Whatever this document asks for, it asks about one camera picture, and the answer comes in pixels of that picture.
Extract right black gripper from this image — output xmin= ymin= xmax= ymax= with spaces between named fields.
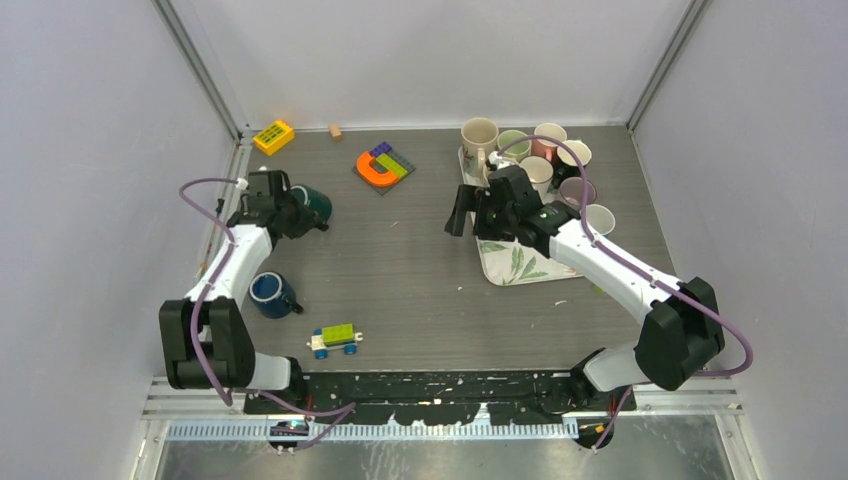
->
xmin=446 ymin=183 xmax=518 ymax=243

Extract dark teal mug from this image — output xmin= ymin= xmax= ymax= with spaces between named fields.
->
xmin=291 ymin=184 xmax=333 ymax=225

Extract beige floral mug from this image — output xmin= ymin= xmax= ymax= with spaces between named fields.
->
xmin=461 ymin=117 xmax=499 ymax=178

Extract light green mug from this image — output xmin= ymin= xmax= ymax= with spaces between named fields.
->
xmin=496 ymin=129 xmax=532 ymax=163

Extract white mug black handle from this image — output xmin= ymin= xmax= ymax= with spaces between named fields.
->
xmin=519 ymin=156 xmax=554 ymax=199

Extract pink mug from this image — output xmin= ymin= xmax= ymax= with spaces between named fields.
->
xmin=531 ymin=123 xmax=568 ymax=162

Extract dark blue mug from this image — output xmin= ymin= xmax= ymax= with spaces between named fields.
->
xmin=249 ymin=271 xmax=304 ymax=319

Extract black faceted mug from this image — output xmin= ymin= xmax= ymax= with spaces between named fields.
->
xmin=551 ymin=140 xmax=592 ymax=189

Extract mauve mug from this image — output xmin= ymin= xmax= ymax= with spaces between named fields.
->
xmin=555 ymin=176 xmax=597 ymax=210

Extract light blue mug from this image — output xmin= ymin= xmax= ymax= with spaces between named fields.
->
xmin=585 ymin=204 xmax=616 ymax=236

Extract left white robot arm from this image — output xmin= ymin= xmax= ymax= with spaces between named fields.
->
xmin=158 ymin=170 xmax=328 ymax=414

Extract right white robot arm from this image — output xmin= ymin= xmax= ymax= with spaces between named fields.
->
xmin=445 ymin=166 xmax=725 ymax=411

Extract yellow toy brick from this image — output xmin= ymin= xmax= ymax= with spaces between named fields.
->
xmin=253 ymin=120 xmax=295 ymax=156

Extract floral leaf tray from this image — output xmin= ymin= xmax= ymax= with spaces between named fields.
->
xmin=457 ymin=146 xmax=598 ymax=287

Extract orange and purple brick pile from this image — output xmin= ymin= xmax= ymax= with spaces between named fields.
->
xmin=352 ymin=142 xmax=416 ymax=196

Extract small wooden block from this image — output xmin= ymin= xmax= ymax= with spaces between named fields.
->
xmin=328 ymin=124 xmax=343 ymax=141

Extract toy brick car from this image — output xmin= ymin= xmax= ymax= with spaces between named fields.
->
xmin=306 ymin=323 xmax=364 ymax=360

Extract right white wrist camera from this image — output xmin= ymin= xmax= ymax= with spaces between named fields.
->
xmin=483 ymin=150 xmax=510 ymax=179

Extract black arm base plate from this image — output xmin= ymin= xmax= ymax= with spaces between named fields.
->
xmin=244 ymin=370 xmax=635 ymax=426

